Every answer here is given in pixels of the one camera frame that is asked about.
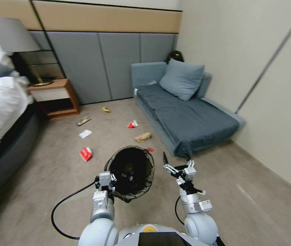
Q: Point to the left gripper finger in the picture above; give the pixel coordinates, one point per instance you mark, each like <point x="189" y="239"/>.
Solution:
<point x="112" y="189"/>
<point x="113" y="177"/>

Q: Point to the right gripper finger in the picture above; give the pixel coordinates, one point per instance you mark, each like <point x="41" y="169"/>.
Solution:
<point x="165" y="159"/>
<point x="187" y="155"/>

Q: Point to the trash bin with black bag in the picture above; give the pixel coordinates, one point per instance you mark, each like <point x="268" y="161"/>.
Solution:
<point x="132" y="166"/>

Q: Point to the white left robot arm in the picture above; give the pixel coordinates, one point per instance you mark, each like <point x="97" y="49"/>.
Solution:
<point x="99" y="230"/>

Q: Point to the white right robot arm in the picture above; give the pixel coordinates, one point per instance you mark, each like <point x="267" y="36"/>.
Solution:
<point x="201" y="225"/>

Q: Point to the red snack package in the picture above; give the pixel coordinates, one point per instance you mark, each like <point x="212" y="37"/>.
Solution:
<point x="85" y="154"/>

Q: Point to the crumpled brown paper bag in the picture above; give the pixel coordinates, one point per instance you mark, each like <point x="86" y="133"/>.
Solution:
<point x="143" y="137"/>

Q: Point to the dark grey sofa sheet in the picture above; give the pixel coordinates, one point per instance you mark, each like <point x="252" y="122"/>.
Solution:
<point x="191" y="120"/>

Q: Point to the red and white carton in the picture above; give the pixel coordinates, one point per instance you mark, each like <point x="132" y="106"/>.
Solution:
<point x="132" y="124"/>

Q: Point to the white paper scrap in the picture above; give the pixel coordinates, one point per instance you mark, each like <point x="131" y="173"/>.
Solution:
<point x="85" y="134"/>

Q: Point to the white robot front shell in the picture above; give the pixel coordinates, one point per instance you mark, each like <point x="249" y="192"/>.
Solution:
<point x="155" y="238"/>

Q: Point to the brown crumpled wrapper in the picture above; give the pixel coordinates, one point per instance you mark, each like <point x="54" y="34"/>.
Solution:
<point x="83" y="121"/>

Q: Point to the yellow banana peel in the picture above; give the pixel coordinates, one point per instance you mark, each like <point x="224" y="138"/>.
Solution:
<point x="106" y="110"/>

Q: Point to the blue-grey cushion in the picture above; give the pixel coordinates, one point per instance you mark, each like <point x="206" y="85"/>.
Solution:
<point x="182" y="79"/>

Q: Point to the blue-grey sofa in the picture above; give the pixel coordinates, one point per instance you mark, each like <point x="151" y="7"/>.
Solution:
<point x="145" y="73"/>

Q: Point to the wooden nightstand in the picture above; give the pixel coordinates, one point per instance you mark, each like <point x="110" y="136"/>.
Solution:
<point x="58" y="94"/>

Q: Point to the black backpack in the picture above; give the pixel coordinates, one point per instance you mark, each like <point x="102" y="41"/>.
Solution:
<point x="175" y="55"/>

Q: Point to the white duvet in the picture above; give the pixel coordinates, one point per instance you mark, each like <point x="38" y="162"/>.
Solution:
<point x="2" y="107"/>

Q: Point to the table lamp with grey shade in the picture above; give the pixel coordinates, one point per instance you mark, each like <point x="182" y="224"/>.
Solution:
<point x="12" y="36"/>

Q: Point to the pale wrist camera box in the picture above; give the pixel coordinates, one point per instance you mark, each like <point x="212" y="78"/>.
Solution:
<point x="104" y="180"/>
<point x="189" y="173"/>

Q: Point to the dark grey bed frame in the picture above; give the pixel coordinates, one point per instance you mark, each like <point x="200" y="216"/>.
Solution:
<point x="9" y="153"/>

